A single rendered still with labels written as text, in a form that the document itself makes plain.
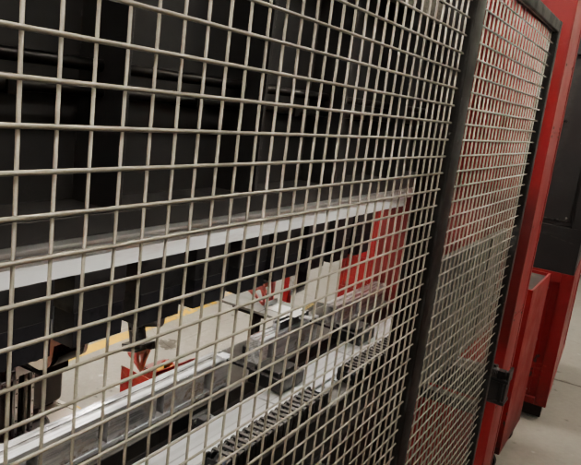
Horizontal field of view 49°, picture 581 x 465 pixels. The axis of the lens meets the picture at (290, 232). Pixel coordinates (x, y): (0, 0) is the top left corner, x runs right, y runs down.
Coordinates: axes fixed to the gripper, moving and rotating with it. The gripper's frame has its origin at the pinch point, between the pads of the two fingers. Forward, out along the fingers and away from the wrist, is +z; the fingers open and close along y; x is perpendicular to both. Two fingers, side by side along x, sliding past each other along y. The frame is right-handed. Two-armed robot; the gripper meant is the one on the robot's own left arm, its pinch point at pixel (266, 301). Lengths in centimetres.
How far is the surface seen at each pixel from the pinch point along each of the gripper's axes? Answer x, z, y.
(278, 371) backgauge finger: -34, 17, -53
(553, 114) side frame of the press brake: -102, -33, 86
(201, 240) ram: -31, -23, -63
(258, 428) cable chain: -46, 23, -83
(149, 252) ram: -30, -23, -82
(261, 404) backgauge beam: -33, 22, -64
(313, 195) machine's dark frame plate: -53, -26, -38
